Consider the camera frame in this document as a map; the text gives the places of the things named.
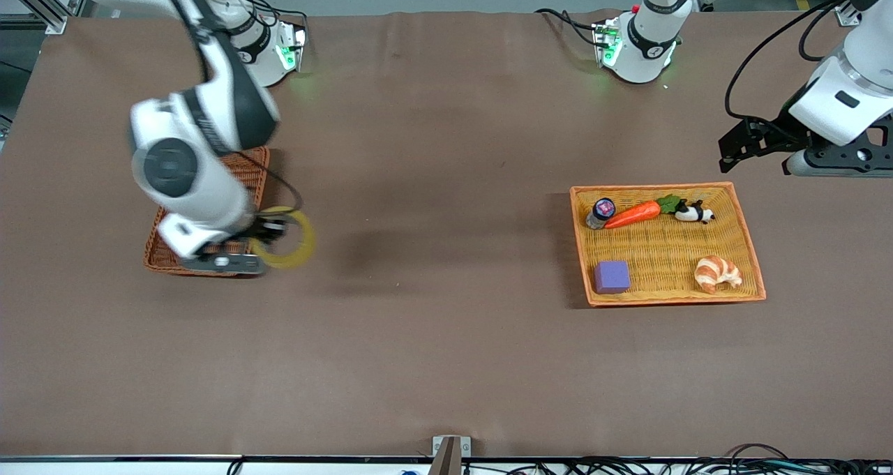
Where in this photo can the clear yellowish tape roll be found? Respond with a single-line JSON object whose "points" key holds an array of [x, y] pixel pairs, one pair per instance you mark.
{"points": [[308, 240]]}

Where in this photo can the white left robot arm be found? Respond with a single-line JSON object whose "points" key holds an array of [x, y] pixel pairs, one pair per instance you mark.
{"points": [[642, 49]]}

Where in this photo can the brown wicker basket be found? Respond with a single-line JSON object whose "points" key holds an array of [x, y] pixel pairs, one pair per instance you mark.
{"points": [[155, 252]]}

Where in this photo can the orange wicker basket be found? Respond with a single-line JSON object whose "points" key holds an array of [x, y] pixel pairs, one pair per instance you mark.
{"points": [[663, 252]]}

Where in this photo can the black white panda toy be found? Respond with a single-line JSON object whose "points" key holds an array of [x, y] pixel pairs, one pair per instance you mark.
{"points": [[691, 213]]}

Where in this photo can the orange toy carrot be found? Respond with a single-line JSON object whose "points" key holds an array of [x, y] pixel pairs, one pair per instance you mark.
{"points": [[635, 214]]}

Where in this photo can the toy croissant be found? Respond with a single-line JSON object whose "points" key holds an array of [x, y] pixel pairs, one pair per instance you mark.
{"points": [[715, 273]]}

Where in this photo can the small bottle purple lid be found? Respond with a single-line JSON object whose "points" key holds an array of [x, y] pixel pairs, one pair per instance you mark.
{"points": [[603, 208]]}

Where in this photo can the purple foam block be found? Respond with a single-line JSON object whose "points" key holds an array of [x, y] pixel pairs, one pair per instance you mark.
{"points": [[612, 277]]}

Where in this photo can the brown table cloth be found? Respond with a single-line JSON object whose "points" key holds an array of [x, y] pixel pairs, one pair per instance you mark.
{"points": [[446, 356]]}

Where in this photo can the aluminium frame post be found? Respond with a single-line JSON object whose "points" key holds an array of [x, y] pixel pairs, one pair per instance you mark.
{"points": [[42, 6], [845, 16]]}

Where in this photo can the metal table edge bracket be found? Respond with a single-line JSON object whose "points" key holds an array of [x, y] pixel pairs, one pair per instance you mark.
{"points": [[451, 454]]}

